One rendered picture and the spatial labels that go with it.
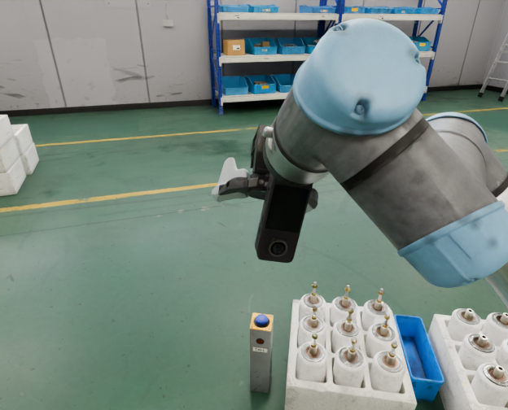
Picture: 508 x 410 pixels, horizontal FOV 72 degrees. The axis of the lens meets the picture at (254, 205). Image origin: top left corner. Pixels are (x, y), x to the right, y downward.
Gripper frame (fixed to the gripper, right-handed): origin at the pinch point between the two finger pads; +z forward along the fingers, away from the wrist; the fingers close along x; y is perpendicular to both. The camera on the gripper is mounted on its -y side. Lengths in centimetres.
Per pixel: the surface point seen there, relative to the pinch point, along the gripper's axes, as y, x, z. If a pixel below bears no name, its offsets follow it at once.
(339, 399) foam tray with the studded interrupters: -44, -41, 59
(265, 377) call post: -43, -21, 76
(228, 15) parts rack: 325, 9, 345
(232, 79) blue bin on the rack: 294, -12, 440
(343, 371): -35, -41, 56
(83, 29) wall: 302, 202, 404
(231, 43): 304, -1, 371
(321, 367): -35, -34, 58
